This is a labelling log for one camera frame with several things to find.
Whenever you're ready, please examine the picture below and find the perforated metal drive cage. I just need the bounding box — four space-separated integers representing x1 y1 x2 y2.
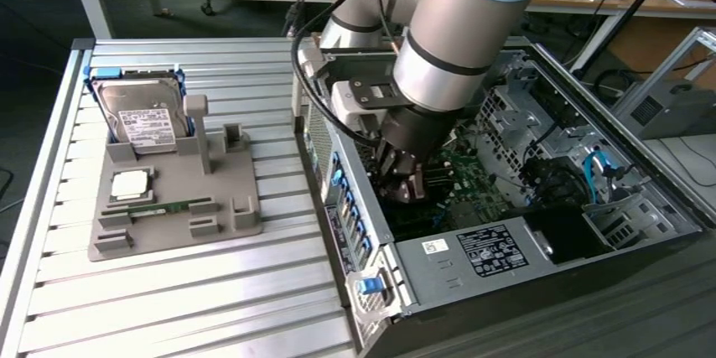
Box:
474 55 594 162

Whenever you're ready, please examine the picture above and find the black looping arm cable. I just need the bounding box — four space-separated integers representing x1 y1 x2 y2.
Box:
289 0 393 143

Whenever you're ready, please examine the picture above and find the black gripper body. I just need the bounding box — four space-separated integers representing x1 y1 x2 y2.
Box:
378 105 458 163

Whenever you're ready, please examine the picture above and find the silver CPU chip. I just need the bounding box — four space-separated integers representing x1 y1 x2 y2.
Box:
109 171 153 202

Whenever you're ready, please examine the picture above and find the aluminium profile frame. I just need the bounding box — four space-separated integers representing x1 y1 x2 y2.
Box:
611 25 716 124

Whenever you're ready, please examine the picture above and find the open black PC case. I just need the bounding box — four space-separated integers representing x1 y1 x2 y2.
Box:
290 37 706 358

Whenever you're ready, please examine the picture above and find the grey box appliance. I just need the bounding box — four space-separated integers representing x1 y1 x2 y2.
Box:
611 79 716 141

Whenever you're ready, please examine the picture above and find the grey chipset heat sink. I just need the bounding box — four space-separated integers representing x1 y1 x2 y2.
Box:
446 202 485 229

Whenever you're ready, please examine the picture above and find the green RAM stick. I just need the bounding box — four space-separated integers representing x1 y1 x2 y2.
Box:
126 202 194 216

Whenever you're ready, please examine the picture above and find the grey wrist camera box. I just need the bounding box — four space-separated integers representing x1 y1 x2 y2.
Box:
329 76 405 137

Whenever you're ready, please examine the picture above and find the black wire bundle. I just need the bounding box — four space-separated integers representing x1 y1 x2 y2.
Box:
518 152 594 210

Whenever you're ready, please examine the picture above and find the blue wire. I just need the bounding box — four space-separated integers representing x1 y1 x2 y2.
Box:
582 146 617 208

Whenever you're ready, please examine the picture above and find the grey parts rack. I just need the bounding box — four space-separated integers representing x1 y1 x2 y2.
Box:
86 95 263 262

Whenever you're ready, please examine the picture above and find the metal disk bay bracket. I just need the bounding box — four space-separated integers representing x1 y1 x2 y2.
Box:
579 189 677 249

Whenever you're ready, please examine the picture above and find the black graphics card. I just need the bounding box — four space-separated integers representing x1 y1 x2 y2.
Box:
374 175 434 212

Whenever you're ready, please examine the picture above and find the green motherboard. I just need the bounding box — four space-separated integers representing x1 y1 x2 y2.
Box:
357 122 515 240

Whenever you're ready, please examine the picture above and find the grey power supply unit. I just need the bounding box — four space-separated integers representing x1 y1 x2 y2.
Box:
390 215 551 307

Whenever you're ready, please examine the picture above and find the hard disk in blue carrier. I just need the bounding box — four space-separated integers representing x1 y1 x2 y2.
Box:
81 65 194 156

